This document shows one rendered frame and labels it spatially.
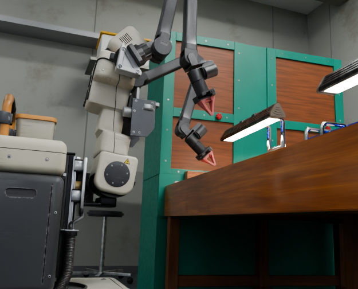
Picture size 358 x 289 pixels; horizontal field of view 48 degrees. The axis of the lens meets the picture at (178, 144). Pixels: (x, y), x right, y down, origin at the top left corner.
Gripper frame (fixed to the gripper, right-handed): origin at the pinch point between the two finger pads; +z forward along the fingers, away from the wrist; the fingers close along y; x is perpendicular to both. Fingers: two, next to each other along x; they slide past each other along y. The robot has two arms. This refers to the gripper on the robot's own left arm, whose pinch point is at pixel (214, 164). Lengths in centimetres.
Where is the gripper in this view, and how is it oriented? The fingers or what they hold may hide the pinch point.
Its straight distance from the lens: 207.7
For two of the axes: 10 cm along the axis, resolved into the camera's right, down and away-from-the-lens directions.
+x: -6.7, 6.7, -3.3
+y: -2.9, 1.8, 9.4
